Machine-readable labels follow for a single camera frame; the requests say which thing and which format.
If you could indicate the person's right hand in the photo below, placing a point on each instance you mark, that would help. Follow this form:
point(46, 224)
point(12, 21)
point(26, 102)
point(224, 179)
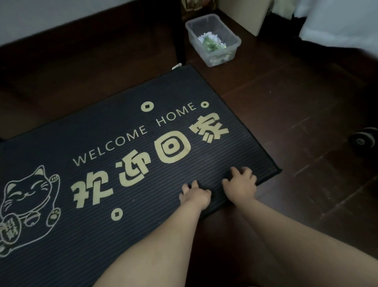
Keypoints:
point(242, 186)

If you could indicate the person's left hand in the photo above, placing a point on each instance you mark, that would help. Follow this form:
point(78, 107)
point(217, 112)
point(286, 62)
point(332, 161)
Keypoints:
point(196, 198)

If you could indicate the person's right thumb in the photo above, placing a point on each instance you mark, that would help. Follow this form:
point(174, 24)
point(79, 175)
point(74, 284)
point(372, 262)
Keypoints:
point(226, 182)

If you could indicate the person's left thumb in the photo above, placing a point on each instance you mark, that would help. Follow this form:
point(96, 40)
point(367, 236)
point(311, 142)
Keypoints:
point(207, 193)

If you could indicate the dark doormat with cat print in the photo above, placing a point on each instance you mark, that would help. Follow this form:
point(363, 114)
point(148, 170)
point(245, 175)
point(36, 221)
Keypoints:
point(88, 124)

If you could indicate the person's right forearm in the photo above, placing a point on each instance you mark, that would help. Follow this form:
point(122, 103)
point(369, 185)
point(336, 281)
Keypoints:
point(295, 236)

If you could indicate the person's left forearm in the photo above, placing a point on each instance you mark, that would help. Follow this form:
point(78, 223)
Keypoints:
point(165, 248)

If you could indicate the small white mat tag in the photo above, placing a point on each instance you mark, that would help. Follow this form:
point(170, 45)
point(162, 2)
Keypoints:
point(176, 66)

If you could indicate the crumpled paper waste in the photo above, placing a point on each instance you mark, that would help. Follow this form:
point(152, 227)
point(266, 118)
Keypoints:
point(213, 45)

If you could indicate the black caster wheel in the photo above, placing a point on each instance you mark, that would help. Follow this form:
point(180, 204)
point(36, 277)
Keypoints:
point(362, 140)

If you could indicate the clear plastic bin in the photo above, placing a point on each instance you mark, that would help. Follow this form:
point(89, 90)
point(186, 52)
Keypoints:
point(195, 35)

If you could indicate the black furniture leg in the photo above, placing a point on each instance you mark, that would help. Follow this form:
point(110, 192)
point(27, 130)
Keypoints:
point(179, 32)

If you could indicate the beige cardboard box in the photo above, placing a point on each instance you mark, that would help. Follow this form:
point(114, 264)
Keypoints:
point(245, 14)

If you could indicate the white bed sheet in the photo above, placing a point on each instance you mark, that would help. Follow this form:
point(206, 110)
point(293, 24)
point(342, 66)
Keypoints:
point(336, 23)

